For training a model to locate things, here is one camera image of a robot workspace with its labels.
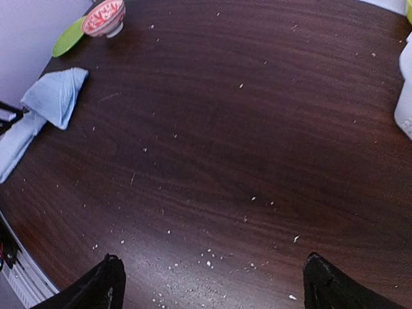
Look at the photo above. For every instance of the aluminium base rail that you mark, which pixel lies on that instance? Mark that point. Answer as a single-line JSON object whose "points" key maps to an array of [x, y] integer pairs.
{"points": [[28, 281]]}

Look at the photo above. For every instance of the green white patterned towel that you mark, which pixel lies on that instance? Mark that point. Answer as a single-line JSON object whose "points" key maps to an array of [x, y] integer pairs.
{"points": [[409, 12]]}

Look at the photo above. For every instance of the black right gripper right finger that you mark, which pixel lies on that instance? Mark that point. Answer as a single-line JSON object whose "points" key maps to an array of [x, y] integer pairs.
{"points": [[325, 286]]}

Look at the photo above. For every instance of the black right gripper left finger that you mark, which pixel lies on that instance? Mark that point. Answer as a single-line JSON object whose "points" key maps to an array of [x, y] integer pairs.
{"points": [[101, 287]]}

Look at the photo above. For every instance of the white perforated plastic basket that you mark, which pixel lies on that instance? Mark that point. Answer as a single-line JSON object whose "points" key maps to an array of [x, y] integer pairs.
{"points": [[402, 114]]}

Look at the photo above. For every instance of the red white patterned bowl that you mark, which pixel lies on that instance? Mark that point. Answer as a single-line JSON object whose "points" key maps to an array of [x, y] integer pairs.
{"points": [[106, 19]]}

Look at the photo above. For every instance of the light blue towel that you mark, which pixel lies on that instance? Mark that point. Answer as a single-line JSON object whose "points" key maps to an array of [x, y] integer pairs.
{"points": [[51, 99]]}

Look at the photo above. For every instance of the green plate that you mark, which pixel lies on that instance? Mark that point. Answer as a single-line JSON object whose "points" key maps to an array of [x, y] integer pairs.
{"points": [[69, 38]]}

